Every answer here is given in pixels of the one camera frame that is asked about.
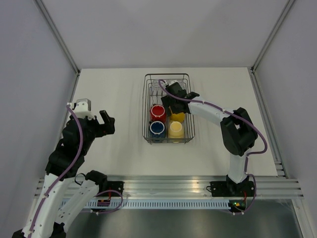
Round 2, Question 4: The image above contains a yellow mug black handle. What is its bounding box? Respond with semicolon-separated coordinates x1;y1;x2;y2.
169;112;185;123

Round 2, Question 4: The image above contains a red mug black handle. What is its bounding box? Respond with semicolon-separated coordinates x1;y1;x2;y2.
150;105;166;123

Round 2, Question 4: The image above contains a pale yellow mug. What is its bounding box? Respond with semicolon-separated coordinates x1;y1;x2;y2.
168;121;185;138

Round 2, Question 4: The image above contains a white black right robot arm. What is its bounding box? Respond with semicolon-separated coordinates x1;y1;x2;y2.
158;80;260;197

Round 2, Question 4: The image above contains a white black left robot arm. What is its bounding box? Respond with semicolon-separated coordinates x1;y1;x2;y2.
12;110;115;238

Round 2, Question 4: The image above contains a clear glass right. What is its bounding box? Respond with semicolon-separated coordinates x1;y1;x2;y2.
177;79;186;89

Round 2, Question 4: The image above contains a clear glass left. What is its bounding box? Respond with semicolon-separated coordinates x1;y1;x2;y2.
152;79;161;92

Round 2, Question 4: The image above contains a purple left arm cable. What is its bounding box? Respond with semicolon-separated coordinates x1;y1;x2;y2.
27;104;84;233

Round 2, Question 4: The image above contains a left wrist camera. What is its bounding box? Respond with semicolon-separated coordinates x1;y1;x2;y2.
73;98;91;115

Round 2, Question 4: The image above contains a black wire dish rack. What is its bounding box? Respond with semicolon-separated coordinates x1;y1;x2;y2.
142;73;196;145

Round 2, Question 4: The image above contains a blue mug black handle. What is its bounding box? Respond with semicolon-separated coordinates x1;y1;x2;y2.
149;121;166;138

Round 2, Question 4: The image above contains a white slotted cable duct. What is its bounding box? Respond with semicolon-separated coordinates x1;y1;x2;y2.
84;199;230;210

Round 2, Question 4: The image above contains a left aluminium frame post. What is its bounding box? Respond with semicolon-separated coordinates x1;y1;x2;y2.
33;0;80;75

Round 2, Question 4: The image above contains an aluminium frame post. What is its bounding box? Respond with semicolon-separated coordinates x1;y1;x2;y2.
250;0;297;74
33;0;80;75

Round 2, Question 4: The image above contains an aluminium mounting rail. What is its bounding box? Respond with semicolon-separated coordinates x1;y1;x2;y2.
107;176;304;200

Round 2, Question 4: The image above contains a right aluminium frame post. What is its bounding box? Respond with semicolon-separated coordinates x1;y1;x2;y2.
250;0;297;74

